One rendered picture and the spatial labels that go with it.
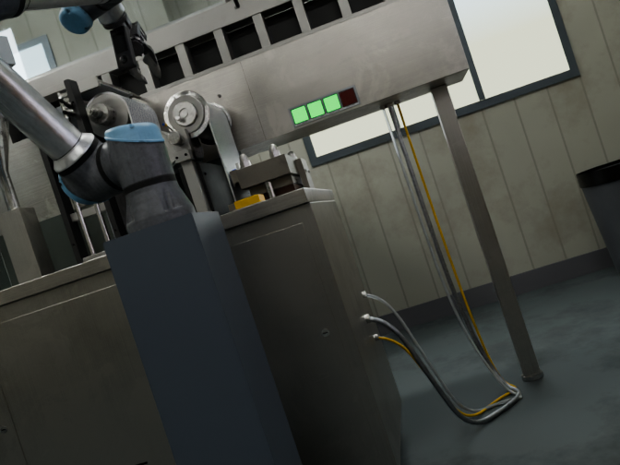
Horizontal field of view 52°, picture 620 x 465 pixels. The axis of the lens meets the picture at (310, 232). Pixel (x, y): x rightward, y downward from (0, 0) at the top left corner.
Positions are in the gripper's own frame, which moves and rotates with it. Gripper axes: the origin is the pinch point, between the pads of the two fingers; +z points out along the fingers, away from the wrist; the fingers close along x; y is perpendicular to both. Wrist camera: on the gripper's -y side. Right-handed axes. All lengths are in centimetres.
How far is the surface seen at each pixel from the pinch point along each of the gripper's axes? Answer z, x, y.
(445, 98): 66, -83, 23
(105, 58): 20, 30, 54
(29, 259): 40, 68, -12
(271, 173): 32.5, -22.3, -19.2
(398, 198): 208, -54, 102
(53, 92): -2.3, 31.4, 8.3
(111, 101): 10.9, 20.4, 13.6
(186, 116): 17.9, -2.2, 1.8
